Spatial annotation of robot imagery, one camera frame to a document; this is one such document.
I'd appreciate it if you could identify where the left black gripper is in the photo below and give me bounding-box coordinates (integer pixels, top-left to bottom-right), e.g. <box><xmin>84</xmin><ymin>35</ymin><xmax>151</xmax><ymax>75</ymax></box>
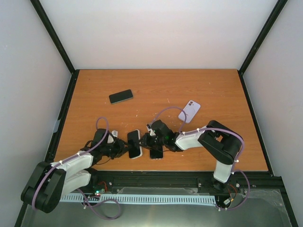
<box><xmin>101</xmin><ymin>138</ymin><xmax>132</xmax><ymax>159</ymax></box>

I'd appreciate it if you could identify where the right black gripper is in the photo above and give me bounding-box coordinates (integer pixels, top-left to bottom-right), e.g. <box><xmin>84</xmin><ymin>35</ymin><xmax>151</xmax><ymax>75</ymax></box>
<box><xmin>136</xmin><ymin>132</ymin><xmax>166</xmax><ymax>150</ymax></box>

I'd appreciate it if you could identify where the clear magsafe phone case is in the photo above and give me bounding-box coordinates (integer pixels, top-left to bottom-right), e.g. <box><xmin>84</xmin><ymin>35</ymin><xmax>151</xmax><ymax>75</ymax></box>
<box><xmin>149</xmin><ymin>148</ymin><xmax>164</xmax><ymax>161</ymax></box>

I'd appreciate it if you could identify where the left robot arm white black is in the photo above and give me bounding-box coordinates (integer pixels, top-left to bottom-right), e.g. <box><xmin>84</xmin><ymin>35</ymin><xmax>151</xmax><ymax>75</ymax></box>
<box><xmin>21</xmin><ymin>129</ymin><xmax>128</xmax><ymax>213</ymax></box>

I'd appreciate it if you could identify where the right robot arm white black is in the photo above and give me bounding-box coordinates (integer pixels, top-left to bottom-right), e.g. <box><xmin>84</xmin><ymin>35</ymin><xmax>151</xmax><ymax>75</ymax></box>
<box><xmin>137</xmin><ymin>120</ymin><xmax>245</xmax><ymax>192</ymax></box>

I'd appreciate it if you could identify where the black phone green edge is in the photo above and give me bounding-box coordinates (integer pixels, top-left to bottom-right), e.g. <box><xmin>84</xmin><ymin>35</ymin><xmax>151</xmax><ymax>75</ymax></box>
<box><xmin>109</xmin><ymin>89</ymin><xmax>133</xmax><ymax>104</ymax></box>

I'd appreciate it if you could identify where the purple phone case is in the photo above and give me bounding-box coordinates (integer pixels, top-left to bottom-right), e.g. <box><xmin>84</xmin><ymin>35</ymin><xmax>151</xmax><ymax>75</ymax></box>
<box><xmin>178</xmin><ymin>100</ymin><xmax>201</xmax><ymax>123</ymax></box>

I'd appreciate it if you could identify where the green led controller board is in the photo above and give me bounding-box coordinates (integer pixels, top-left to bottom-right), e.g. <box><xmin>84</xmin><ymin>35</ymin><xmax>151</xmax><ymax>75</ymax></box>
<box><xmin>93</xmin><ymin>181</ymin><xmax>107</xmax><ymax>196</ymax></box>

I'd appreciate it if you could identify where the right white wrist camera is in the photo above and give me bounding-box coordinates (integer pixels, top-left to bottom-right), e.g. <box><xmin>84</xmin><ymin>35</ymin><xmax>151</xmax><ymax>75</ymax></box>
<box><xmin>146</xmin><ymin>124</ymin><xmax>153</xmax><ymax>133</ymax></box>

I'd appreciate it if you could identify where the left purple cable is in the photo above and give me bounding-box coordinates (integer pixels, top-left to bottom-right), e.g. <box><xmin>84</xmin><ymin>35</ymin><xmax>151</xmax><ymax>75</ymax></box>
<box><xmin>31</xmin><ymin>117</ymin><xmax>109</xmax><ymax>211</ymax></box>

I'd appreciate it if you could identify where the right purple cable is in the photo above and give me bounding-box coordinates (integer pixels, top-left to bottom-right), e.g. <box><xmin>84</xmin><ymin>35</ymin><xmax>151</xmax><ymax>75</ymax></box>
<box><xmin>152</xmin><ymin>107</ymin><xmax>247</xmax><ymax>173</ymax></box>

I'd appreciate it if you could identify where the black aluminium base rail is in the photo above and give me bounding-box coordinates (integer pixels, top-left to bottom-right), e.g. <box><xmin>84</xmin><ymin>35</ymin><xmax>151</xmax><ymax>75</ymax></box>
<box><xmin>64</xmin><ymin>171</ymin><xmax>286</xmax><ymax>195</ymax></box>

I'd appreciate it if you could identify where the light blue cable duct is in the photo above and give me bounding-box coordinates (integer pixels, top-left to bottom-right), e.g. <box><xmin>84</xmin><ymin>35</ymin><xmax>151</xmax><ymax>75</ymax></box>
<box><xmin>59</xmin><ymin>193</ymin><xmax>216</xmax><ymax>205</ymax></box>

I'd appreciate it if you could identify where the left black frame post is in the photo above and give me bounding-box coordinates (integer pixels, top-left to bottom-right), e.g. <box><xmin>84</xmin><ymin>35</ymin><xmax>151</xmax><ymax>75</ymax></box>
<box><xmin>29</xmin><ymin>0</ymin><xmax>80</xmax><ymax>74</ymax></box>

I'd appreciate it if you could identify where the black frame post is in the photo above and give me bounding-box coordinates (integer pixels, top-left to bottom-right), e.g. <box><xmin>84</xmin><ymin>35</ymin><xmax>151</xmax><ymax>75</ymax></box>
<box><xmin>29</xmin><ymin>0</ymin><xmax>80</xmax><ymax>74</ymax></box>
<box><xmin>238</xmin><ymin>0</ymin><xmax>289</xmax><ymax>74</ymax></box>

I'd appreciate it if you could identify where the right black frame post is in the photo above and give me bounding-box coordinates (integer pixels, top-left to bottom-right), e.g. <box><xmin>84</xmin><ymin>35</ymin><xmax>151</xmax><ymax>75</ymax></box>
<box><xmin>238</xmin><ymin>0</ymin><xmax>289</xmax><ymax>74</ymax></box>

